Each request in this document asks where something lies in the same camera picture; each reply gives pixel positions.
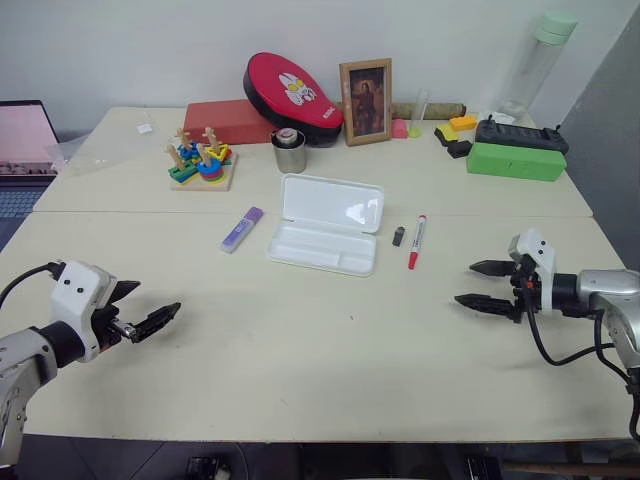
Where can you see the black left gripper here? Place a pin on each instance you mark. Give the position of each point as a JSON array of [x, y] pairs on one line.
[[106, 324]]

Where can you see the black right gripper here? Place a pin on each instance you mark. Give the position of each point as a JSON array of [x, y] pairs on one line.
[[518, 289]]

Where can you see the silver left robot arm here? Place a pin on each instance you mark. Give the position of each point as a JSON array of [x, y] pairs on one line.
[[27, 357]]

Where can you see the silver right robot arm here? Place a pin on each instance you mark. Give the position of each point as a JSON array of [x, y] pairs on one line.
[[607, 295]]

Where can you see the black remote device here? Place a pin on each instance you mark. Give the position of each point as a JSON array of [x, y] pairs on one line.
[[520, 136]]

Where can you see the white open pencil case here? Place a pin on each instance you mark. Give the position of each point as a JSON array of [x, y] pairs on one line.
[[325, 235]]

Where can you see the red whiteboard marker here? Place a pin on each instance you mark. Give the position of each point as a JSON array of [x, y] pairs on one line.
[[416, 242]]

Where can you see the purple highlighter pen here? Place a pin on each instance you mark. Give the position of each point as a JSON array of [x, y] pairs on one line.
[[242, 230]]

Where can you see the green rectangular block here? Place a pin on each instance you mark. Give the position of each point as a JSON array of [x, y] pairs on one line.
[[515, 162]]

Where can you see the wooden shape stacking toy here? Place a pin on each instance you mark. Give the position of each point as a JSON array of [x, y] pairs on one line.
[[202, 170]]

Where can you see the yellow black sponge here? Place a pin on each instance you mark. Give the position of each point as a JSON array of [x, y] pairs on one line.
[[445, 134]]

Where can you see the clear plastic bag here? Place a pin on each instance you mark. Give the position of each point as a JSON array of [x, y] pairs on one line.
[[105, 145]]

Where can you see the orange sponge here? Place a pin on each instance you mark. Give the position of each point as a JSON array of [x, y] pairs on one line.
[[462, 122]]

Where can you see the white crumpled tissue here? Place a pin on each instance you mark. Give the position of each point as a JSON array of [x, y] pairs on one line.
[[500, 118]]

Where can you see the pink small block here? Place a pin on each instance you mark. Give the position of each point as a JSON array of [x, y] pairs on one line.
[[399, 129]]

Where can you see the clear cylinder green base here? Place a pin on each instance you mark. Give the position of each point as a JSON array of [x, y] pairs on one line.
[[417, 120]]

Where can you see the brown rolled mat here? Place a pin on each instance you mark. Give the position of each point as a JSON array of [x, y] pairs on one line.
[[440, 107]]

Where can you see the open laptop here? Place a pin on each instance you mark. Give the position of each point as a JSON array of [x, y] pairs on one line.
[[22, 150]]

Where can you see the red rectangular box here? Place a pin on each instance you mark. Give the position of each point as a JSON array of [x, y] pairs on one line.
[[220, 122]]

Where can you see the grey partition panel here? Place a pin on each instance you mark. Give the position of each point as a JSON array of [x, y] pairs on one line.
[[607, 125]]

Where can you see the stainless steel cup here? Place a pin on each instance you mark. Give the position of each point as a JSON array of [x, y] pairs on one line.
[[290, 157]]

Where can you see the tape roll in cup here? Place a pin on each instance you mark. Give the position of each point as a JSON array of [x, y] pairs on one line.
[[288, 136]]

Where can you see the clear bottle green lid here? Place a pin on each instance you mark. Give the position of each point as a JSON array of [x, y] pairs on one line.
[[537, 65]]

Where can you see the red black oval pad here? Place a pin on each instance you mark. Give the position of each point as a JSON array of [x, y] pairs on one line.
[[292, 95]]

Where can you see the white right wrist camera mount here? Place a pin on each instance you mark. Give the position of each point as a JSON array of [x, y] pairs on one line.
[[542, 260]]

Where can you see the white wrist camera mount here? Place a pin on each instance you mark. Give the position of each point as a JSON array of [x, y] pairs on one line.
[[75, 295], [542, 260]]

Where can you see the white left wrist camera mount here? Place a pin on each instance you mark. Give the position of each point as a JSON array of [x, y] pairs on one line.
[[75, 295]]

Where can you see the wooden picture frame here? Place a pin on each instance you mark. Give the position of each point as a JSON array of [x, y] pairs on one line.
[[366, 102]]

